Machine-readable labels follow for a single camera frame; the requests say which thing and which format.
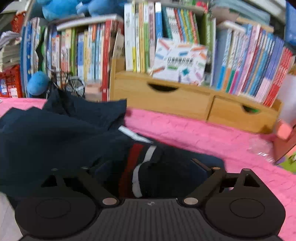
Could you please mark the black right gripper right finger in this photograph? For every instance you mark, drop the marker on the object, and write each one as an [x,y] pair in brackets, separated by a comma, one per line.
[204,191]

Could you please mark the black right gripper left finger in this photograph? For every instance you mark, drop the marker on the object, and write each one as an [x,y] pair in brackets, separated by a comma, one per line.
[97,191]

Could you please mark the navy and white jacket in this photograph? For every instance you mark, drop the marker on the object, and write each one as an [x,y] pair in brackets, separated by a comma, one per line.
[70,134]

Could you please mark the pink bed blanket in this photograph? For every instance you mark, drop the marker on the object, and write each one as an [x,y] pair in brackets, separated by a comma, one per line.
[227,144]

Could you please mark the wooden drawer organizer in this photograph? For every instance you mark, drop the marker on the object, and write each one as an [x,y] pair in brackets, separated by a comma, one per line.
[202,103]

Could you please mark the row of books right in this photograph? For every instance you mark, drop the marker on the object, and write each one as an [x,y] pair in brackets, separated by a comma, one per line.
[245,57]

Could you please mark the row of books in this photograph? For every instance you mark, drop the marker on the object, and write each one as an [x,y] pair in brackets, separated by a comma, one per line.
[245,57]
[83,46]

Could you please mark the white patterned box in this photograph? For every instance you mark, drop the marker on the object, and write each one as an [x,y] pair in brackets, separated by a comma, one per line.
[180,62]

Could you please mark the miniature black bicycle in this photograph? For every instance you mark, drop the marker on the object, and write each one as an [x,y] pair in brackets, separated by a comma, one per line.
[65,81]

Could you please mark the blue plush ball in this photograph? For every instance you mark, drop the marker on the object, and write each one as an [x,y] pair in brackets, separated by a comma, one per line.
[38,83]

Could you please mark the red plastic basket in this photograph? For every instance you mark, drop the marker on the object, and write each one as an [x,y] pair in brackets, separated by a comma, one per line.
[11,78]

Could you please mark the row of books left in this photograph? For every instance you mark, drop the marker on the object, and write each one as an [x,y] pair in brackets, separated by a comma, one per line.
[83,46]

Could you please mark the stack of papers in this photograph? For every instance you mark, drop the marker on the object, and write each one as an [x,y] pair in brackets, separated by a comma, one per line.
[10,50]

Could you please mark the blue plush toy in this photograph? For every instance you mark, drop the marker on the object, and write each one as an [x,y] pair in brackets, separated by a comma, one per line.
[59,9]

